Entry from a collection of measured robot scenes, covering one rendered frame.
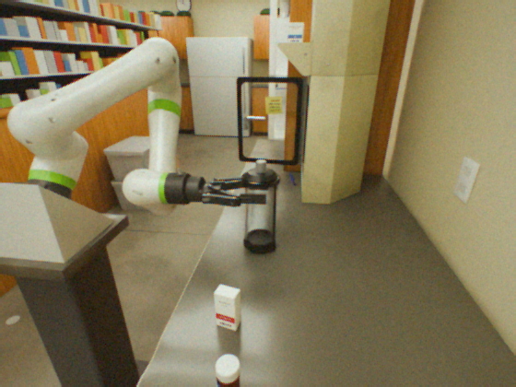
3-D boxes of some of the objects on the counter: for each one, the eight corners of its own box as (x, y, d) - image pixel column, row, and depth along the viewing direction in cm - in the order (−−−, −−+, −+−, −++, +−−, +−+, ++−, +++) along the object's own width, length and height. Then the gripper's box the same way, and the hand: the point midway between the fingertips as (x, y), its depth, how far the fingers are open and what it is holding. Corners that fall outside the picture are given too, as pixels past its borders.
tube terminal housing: (352, 176, 146) (381, -15, 113) (366, 205, 117) (409, -41, 84) (300, 174, 149) (313, -13, 116) (301, 203, 119) (319, -37, 87)
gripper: (173, 192, 75) (263, 195, 73) (199, 164, 95) (271, 166, 92) (178, 218, 78) (263, 222, 76) (202, 186, 98) (271, 188, 95)
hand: (259, 191), depth 84 cm, fingers closed on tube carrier, 9 cm apart
